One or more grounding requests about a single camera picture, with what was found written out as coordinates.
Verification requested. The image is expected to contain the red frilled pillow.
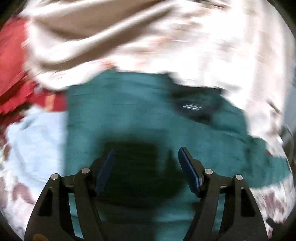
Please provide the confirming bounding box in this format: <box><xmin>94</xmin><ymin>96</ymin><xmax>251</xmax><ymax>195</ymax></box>
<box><xmin>0</xmin><ymin>17</ymin><xmax>68</xmax><ymax>117</ymax></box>

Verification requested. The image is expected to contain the light blue fleece garment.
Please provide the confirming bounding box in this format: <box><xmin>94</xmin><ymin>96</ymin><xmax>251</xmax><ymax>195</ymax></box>
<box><xmin>5</xmin><ymin>105</ymin><xmax>69</xmax><ymax>186</ymax></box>

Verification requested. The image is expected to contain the white floral plush blanket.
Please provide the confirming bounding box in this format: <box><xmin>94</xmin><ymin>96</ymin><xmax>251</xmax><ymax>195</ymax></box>
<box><xmin>0</xmin><ymin>129</ymin><xmax>293</xmax><ymax>239</ymax></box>

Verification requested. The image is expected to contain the dark green puffer jacket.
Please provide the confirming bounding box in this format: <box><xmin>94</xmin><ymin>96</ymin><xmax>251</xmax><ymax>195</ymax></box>
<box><xmin>65</xmin><ymin>70</ymin><xmax>290</xmax><ymax>240</ymax></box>

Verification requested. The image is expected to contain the beige patterned bedspread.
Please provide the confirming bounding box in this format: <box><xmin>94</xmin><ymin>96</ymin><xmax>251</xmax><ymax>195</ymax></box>
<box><xmin>21</xmin><ymin>1</ymin><xmax>294</xmax><ymax>140</ymax></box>

